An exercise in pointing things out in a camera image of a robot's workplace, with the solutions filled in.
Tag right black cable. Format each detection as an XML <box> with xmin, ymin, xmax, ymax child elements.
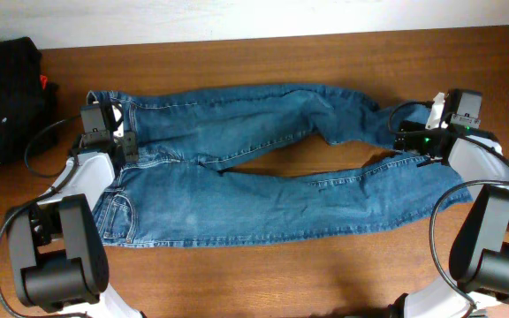
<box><xmin>387</xmin><ymin>100</ymin><xmax>509</xmax><ymax>310</ymax></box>

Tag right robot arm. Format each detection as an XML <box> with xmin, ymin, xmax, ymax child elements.
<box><xmin>383</xmin><ymin>88</ymin><xmax>509</xmax><ymax>318</ymax></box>

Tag black folded garment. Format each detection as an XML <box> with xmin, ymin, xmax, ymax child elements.
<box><xmin>0</xmin><ymin>37</ymin><xmax>57</xmax><ymax>166</ymax></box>

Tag blue denim jeans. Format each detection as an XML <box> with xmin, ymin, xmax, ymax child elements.
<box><xmin>87</xmin><ymin>84</ymin><xmax>471</xmax><ymax>248</ymax></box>

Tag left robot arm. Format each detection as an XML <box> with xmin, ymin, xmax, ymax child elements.
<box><xmin>0</xmin><ymin>102</ymin><xmax>142</xmax><ymax>317</ymax></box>

